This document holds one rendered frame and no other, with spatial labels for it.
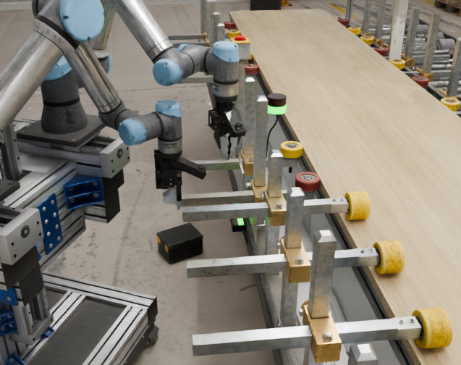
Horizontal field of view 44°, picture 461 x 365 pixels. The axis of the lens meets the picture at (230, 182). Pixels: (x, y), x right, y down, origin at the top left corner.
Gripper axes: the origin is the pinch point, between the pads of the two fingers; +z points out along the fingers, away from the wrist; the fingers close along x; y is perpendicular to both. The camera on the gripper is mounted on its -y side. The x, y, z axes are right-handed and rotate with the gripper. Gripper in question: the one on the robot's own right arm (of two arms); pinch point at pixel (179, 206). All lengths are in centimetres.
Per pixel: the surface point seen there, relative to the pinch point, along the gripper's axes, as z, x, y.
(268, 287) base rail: 12.6, 28.5, -24.5
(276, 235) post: -1.4, 22.7, -27.2
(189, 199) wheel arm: -3.0, 1.4, -3.2
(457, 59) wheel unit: -19, -89, -134
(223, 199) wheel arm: -2.3, 1.4, -13.9
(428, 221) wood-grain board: -7, 29, -70
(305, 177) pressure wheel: -8.0, -0.3, -40.8
